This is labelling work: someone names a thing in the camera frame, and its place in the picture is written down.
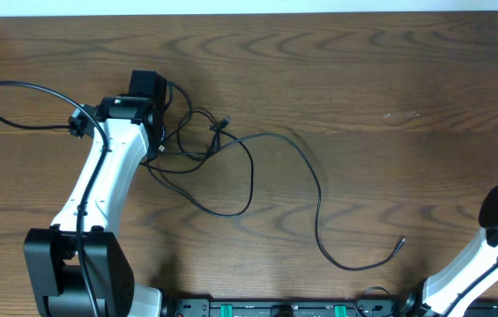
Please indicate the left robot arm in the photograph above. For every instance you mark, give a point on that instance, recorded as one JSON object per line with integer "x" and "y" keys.
{"x": 76, "y": 266}

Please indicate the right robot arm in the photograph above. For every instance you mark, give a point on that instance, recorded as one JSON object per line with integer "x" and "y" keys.
{"x": 475, "y": 269}

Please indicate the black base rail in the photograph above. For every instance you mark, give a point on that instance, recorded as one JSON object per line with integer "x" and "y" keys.
{"x": 234, "y": 308}

